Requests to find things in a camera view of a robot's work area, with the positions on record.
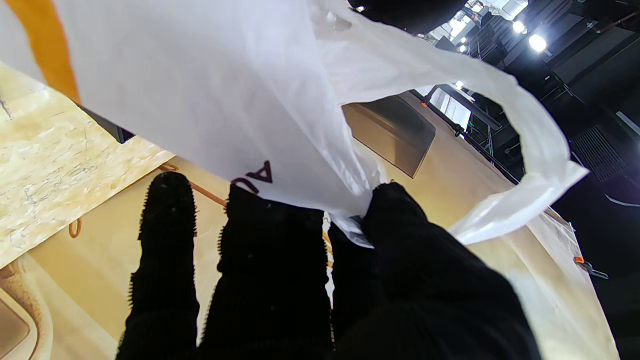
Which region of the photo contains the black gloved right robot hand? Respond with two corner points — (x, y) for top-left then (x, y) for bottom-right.
(116, 171), (543, 360)

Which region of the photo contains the white plastic bag orange print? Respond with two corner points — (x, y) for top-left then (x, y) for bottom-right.
(0, 0), (590, 249)

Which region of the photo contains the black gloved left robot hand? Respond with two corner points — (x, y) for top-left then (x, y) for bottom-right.
(347, 0), (468, 35)

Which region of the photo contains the black gift box pink inside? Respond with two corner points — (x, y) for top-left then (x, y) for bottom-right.
(75, 102), (136, 145)

